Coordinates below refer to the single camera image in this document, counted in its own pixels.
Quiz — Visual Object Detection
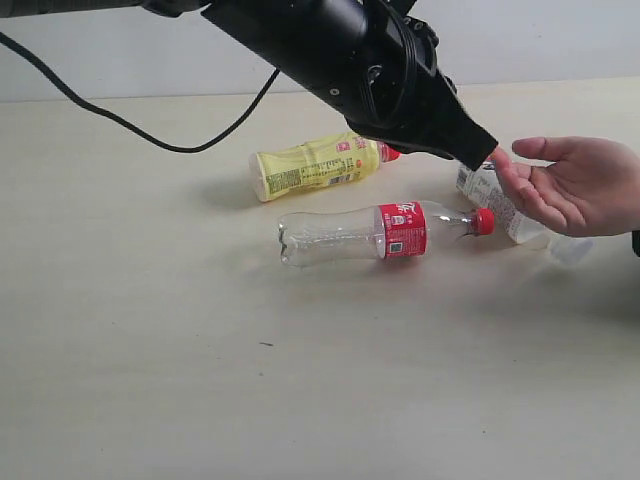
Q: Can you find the white floral label bottle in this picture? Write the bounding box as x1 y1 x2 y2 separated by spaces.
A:
456 161 594 266

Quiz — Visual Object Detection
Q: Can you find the black sleeved forearm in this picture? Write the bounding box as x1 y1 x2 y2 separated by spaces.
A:
631 230 640 257

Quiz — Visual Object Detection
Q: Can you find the clear bottle with red label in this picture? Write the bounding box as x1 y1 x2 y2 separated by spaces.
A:
278 201 496 267

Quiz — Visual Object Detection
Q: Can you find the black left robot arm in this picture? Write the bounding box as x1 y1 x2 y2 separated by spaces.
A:
136 0 498 170

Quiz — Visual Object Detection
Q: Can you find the yellow bottle with red cap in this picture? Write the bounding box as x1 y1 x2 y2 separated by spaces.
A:
248 131 401 203

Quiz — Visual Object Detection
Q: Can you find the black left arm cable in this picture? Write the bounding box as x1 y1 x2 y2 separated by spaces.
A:
0 32 281 154

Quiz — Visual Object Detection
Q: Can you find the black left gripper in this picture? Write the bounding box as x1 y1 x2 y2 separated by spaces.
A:
334 9 498 169

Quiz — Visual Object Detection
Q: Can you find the person's open hand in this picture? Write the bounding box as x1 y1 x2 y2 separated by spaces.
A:
491 136 639 237

